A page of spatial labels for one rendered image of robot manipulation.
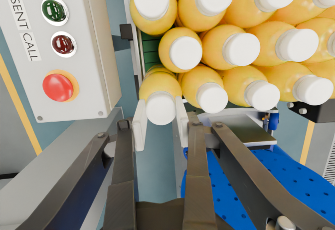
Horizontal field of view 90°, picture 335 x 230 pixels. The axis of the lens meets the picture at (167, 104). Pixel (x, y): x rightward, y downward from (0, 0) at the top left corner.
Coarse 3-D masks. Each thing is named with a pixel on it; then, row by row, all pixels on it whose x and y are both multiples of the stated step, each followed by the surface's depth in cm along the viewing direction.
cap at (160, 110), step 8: (152, 96) 22; (160, 96) 20; (168, 96) 21; (152, 104) 21; (160, 104) 21; (168, 104) 21; (152, 112) 21; (160, 112) 21; (168, 112) 21; (152, 120) 21; (160, 120) 21; (168, 120) 21
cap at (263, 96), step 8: (256, 88) 23; (264, 88) 22; (272, 88) 22; (248, 96) 24; (256, 96) 23; (264, 96) 23; (272, 96) 23; (256, 104) 23; (264, 104) 23; (272, 104) 23
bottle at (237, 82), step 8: (224, 72) 30; (232, 72) 28; (240, 72) 27; (248, 72) 26; (256, 72) 26; (224, 80) 29; (232, 80) 27; (240, 80) 26; (248, 80) 25; (256, 80) 24; (264, 80) 24; (224, 88) 29; (232, 88) 27; (240, 88) 26; (248, 88) 25; (232, 96) 27; (240, 96) 26; (240, 104) 27; (248, 104) 25
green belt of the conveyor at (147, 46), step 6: (144, 36) 39; (150, 36) 39; (162, 36) 39; (144, 42) 39; (150, 42) 39; (156, 42) 39; (144, 48) 40; (150, 48) 40; (156, 48) 40; (144, 54) 40; (150, 54) 40; (156, 54) 40; (144, 60) 40; (150, 60) 41; (156, 60) 41; (150, 66) 41; (174, 72) 42
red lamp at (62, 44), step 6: (54, 36) 19; (60, 36) 19; (66, 36) 19; (54, 42) 19; (60, 42) 19; (66, 42) 19; (54, 48) 19; (60, 48) 19; (66, 48) 19; (72, 48) 20
